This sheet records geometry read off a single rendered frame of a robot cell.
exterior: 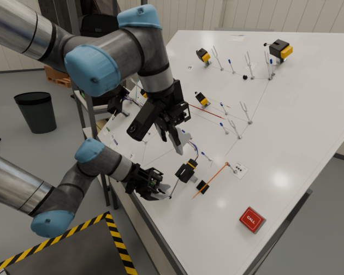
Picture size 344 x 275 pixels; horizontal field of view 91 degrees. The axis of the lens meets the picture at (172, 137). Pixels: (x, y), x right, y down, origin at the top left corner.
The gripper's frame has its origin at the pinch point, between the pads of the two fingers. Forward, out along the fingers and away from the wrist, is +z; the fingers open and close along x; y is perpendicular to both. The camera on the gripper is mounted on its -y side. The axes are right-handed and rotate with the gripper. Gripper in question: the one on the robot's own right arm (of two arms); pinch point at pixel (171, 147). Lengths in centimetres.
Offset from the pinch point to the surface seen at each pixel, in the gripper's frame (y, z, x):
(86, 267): -79, 103, 45
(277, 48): 54, -10, 0
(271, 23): 293, 48, 139
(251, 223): 5.6, 18.9, -26.3
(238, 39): 69, -7, 29
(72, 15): 8, -36, 91
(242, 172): 17.1, 17.3, -14.1
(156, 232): -19.1, 34.0, -2.2
